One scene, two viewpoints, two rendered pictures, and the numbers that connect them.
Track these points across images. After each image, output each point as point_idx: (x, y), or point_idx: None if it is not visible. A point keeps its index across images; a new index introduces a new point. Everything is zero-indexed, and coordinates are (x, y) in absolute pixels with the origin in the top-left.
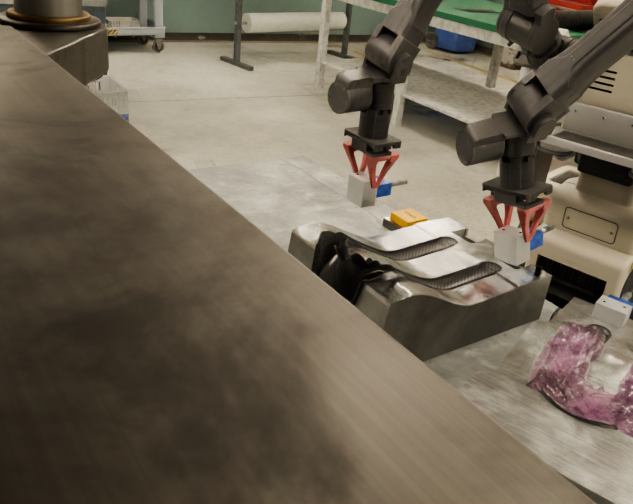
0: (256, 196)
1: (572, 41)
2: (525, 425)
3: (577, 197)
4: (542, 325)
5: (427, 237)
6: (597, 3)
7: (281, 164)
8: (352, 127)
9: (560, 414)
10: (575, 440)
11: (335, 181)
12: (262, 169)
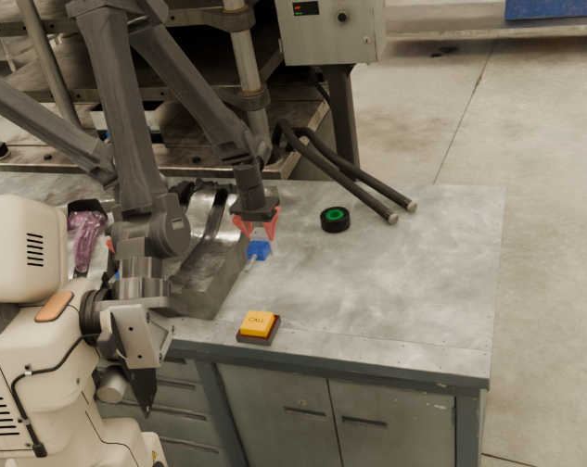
0: (402, 279)
1: (99, 292)
2: (101, 188)
3: (103, 421)
4: (105, 237)
5: (202, 262)
6: (60, 210)
7: (469, 338)
8: (275, 201)
9: (89, 198)
10: (82, 194)
11: (390, 353)
12: (465, 315)
